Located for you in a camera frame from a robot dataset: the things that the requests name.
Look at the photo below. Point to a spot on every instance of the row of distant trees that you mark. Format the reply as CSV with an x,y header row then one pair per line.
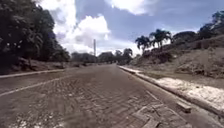
x,y
106,57

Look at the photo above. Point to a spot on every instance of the tall utility pole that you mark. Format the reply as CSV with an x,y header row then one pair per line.
x,y
94,48

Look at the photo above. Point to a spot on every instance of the brown brick paved road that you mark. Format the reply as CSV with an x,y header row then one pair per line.
x,y
100,96

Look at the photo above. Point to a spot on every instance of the group of palm trees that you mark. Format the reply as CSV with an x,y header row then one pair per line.
x,y
160,35

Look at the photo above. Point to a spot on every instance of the low pale kerb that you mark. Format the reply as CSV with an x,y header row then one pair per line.
x,y
30,72

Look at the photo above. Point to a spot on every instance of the pale stone block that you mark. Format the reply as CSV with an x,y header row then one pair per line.
x,y
184,106

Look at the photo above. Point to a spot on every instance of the white painted road line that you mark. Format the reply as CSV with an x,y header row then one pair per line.
x,y
30,86

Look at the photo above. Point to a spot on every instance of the dry grassy earth slope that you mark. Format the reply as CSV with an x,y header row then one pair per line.
x,y
200,61

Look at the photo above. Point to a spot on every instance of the pale concrete kerb pavement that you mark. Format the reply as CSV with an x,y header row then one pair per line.
x,y
200,91

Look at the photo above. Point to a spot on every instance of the large dark trees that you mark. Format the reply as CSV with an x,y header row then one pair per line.
x,y
23,30

